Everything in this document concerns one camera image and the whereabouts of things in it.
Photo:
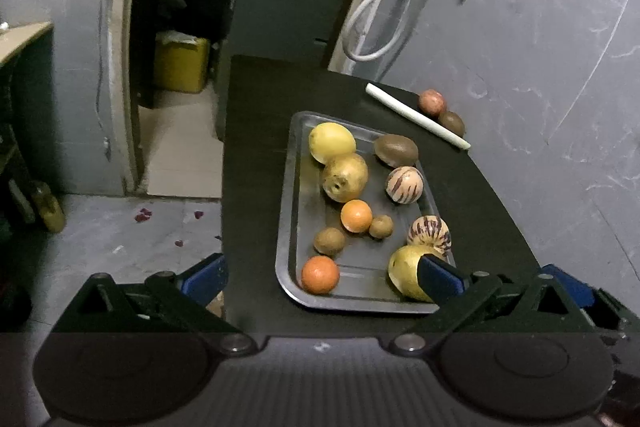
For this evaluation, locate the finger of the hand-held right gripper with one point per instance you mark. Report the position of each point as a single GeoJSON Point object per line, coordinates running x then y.
{"type": "Point", "coordinates": [575, 289]}

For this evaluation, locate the yellow-brown pear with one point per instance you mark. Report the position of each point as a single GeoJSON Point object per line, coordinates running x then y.
{"type": "Point", "coordinates": [345, 179]}
{"type": "Point", "coordinates": [405, 272]}

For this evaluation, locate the white stick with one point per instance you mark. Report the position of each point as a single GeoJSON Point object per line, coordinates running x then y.
{"type": "Point", "coordinates": [415, 116]}

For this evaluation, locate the orange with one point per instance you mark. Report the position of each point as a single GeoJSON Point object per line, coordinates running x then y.
{"type": "Point", "coordinates": [356, 216]}
{"type": "Point", "coordinates": [320, 275]}

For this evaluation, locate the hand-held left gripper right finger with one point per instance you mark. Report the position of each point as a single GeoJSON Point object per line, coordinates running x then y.
{"type": "Point", "coordinates": [440, 279]}

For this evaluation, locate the pale striped pepino melon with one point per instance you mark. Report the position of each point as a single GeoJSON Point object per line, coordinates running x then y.
{"type": "Point", "coordinates": [404, 186]}

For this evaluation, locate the yellow plastic container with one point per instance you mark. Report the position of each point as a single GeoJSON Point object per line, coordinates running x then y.
{"type": "Point", "coordinates": [181, 64]}

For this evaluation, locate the yellow bottle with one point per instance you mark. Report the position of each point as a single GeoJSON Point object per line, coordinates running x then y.
{"type": "Point", "coordinates": [49, 209]}

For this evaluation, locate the dark brown-green fruit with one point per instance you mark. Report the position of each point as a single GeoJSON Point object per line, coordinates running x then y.
{"type": "Point", "coordinates": [452, 123]}

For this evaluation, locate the wooden side table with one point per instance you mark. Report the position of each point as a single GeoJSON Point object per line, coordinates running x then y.
{"type": "Point", "coordinates": [22, 39]}

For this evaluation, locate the reddish passion fruit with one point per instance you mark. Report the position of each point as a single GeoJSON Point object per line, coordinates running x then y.
{"type": "Point", "coordinates": [432, 103]}

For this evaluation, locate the yellow lemon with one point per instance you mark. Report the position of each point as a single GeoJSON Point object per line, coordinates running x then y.
{"type": "Point", "coordinates": [331, 142]}

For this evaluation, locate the grey metal tray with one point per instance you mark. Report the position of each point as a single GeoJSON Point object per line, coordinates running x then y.
{"type": "Point", "coordinates": [305, 207]}

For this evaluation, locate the dark striped pepino melon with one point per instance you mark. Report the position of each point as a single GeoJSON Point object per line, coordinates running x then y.
{"type": "Point", "coordinates": [430, 234]}

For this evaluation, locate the large brown kiwi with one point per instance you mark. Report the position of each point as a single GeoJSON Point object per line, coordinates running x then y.
{"type": "Point", "coordinates": [396, 150]}

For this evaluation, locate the grey cabinet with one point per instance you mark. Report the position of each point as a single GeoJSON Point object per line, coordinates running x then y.
{"type": "Point", "coordinates": [285, 7]}

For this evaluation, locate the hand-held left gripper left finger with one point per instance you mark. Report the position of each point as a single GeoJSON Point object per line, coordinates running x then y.
{"type": "Point", "coordinates": [207, 277]}

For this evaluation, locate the small brown kiwi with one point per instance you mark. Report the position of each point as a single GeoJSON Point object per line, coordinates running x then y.
{"type": "Point", "coordinates": [329, 241]}
{"type": "Point", "coordinates": [381, 226]}

